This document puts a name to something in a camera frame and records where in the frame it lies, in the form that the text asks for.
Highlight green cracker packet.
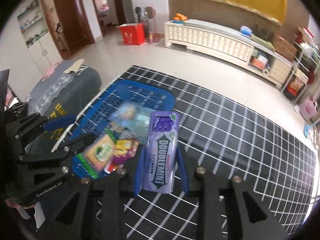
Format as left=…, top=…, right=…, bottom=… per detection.
left=73, top=129, right=116, bottom=179

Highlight purple doublemint gum bottle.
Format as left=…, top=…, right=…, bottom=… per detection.
left=142, top=111, right=180, bottom=194

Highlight purple nut snack bag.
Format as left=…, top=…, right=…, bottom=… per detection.
left=104, top=139, right=140, bottom=173

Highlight striped blue cake packet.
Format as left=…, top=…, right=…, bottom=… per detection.
left=106, top=102, right=153, bottom=144

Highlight person's left hand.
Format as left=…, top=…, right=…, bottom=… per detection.
left=5, top=198, right=35, bottom=209

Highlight grey queen cushion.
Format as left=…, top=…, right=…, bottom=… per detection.
left=24, top=60, right=103, bottom=156

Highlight blue plastic basket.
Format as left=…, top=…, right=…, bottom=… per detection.
left=71, top=80, right=175, bottom=179

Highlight black white grid mat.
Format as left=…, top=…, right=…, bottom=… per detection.
left=119, top=66, right=318, bottom=239

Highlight brown wooden door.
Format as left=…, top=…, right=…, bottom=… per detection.
left=40, top=0, right=95, bottom=60

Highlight red cardboard box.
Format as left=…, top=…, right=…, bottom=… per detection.
left=119, top=23, right=145, bottom=45

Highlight pink bag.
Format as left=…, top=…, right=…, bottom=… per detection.
left=299, top=96, right=318, bottom=121

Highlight red snack bag on rack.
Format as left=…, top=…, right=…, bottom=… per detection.
left=286, top=72, right=309, bottom=97

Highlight white metal rack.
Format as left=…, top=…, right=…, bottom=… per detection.
left=281, top=27, right=319, bottom=104

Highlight white tv cabinet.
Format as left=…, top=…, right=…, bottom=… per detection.
left=164, top=19, right=293, bottom=88

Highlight brown cardboard box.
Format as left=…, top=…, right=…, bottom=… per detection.
left=272, top=34, right=297, bottom=62

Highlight oranges on cabinet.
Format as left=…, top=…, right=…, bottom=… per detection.
left=172, top=13, right=188, bottom=22

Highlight blue lidded container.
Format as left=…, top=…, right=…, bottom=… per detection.
left=240, top=25, right=253, bottom=37

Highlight white wall shelf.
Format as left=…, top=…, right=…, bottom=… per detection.
left=17, top=0, right=48, bottom=48

